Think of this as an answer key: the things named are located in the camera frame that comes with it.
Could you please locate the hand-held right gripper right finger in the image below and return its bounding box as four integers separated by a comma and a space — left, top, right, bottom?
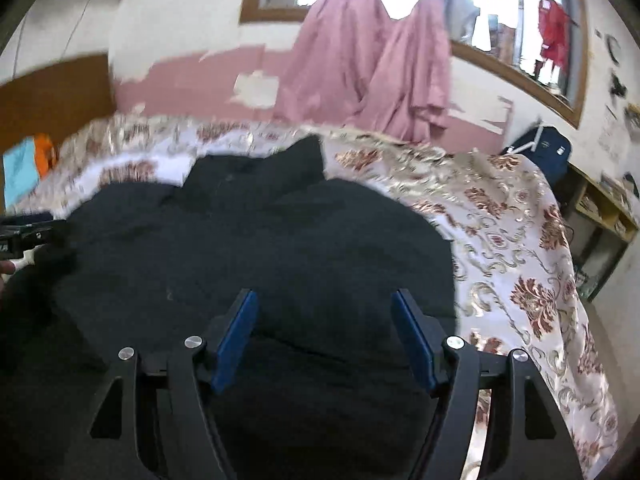
391, 287, 586, 480

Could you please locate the black garment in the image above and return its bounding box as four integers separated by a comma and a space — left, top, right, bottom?
0, 134, 458, 480

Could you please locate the pink curtain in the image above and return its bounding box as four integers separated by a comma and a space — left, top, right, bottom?
345, 0, 453, 146
272, 0, 396, 128

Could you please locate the red hanging garment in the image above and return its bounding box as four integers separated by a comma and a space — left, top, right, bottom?
537, 0, 572, 68

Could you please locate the floral bedspread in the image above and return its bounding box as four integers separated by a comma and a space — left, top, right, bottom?
5, 115, 621, 480

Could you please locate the light blue cloth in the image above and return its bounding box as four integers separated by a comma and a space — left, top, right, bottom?
2, 139, 41, 203

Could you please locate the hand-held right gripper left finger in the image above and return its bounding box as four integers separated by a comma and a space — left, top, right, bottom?
60, 288, 259, 480

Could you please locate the wooden headboard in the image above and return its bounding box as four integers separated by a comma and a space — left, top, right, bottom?
0, 54, 117, 211

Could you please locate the dark blue backpack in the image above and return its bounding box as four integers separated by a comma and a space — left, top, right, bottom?
499, 125, 572, 186

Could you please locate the wooden framed window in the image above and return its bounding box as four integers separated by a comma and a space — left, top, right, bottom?
239, 0, 590, 130

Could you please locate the orange cloth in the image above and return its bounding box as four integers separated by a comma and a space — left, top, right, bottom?
32, 132, 58, 178

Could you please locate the wooden shelf unit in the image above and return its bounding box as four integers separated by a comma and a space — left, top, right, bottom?
565, 162, 640, 303

